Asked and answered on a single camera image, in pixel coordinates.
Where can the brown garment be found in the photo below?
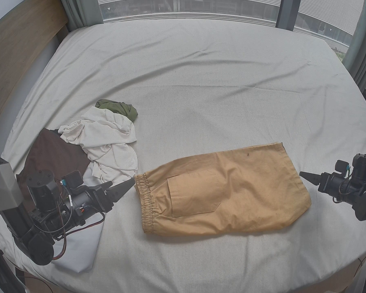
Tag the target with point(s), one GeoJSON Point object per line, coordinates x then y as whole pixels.
{"type": "Point", "coordinates": [55, 157]}

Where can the green garment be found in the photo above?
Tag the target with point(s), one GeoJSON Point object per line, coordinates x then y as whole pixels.
{"type": "Point", "coordinates": [122, 108]}

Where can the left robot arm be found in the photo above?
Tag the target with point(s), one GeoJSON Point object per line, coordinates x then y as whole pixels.
{"type": "Point", "coordinates": [41, 185]}

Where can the tan shorts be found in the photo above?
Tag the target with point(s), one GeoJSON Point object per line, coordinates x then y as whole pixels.
{"type": "Point", "coordinates": [231, 188]}

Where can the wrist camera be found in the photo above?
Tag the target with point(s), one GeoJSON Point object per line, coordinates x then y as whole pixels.
{"type": "Point", "coordinates": [73, 178]}
{"type": "Point", "coordinates": [341, 166]}

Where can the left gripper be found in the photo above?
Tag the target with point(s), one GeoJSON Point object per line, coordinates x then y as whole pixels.
{"type": "Point", "coordinates": [85, 198]}

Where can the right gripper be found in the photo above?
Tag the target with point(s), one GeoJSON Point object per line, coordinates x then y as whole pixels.
{"type": "Point", "coordinates": [331, 183]}

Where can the cream garment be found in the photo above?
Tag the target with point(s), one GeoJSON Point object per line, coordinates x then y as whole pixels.
{"type": "Point", "coordinates": [109, 145]}

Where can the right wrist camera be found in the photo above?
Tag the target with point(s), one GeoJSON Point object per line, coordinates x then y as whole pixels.
{"type": "Point", "coordinates": [341, 166]}

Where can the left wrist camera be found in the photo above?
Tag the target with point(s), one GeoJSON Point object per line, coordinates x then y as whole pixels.
{"type": "Point", "coordinates": [73, 178]}

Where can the bed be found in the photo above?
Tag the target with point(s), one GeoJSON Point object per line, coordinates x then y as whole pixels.
{"type": "Point", "coordinates": [201, 72]}

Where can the pale blue garment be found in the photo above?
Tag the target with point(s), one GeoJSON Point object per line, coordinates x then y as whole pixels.
{"type": "Point", "coordinates": [79, 246]}

